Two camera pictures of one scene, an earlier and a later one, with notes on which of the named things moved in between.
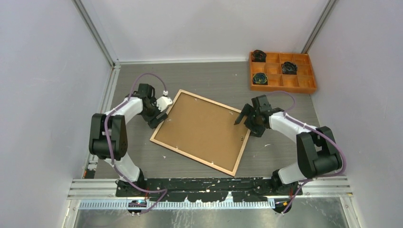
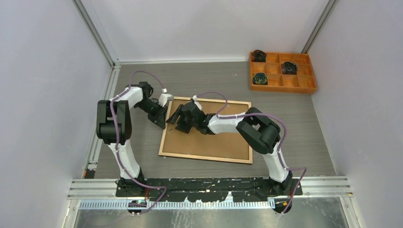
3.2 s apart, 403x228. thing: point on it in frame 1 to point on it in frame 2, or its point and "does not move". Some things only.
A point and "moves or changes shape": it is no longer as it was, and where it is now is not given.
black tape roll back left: (258, 55) does not move
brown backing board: (204, 129) moves or changes shape
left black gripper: (154, 123) does not move
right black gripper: (248, 109) to (181, 127)
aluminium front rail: (91, 193) does not move
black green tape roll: (260, 79) does not move
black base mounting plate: (208, 189) does not move
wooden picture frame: (204, 130) moves or changes shape
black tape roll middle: (288, 68) does not move
